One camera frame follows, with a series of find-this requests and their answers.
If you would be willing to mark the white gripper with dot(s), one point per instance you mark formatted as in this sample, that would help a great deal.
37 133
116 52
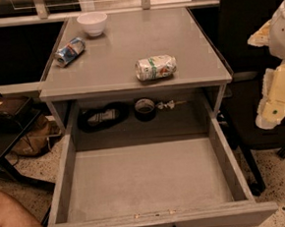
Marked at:
282 32

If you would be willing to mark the green white 7up can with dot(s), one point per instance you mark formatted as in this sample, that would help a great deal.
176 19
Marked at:
155 67

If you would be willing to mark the grey cabinet with top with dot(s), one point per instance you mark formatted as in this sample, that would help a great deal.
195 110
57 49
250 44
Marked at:
106 73

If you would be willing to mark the open grey top drawer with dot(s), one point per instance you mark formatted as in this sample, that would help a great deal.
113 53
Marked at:
186 183

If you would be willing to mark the blue silver soda can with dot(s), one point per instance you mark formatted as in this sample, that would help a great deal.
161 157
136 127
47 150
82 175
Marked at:
69 52

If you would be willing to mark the black office chair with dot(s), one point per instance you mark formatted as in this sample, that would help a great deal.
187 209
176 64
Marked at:
238 20

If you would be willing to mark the crumpled white wrapper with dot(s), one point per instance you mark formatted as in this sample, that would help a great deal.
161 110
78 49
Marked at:
169 104

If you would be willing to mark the black tape roll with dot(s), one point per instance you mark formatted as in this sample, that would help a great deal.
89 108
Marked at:
145 109

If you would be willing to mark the white bowl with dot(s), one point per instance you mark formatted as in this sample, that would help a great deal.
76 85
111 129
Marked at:
93 23

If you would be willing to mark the brown bag on floor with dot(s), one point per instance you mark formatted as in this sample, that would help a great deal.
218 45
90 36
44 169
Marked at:
39 139

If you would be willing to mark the black side table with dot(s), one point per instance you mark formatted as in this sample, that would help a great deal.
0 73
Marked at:
16 117

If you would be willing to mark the glass railing with posts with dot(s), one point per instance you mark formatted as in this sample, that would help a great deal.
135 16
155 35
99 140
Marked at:
94 1

